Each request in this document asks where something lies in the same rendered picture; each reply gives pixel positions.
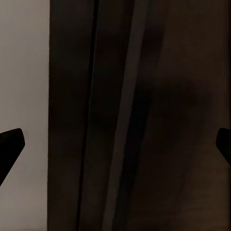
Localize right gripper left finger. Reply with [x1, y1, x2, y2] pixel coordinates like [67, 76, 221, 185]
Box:
[0, 128, 25, 186]

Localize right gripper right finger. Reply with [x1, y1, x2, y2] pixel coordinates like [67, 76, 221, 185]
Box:
[216, 128, 231, 167]

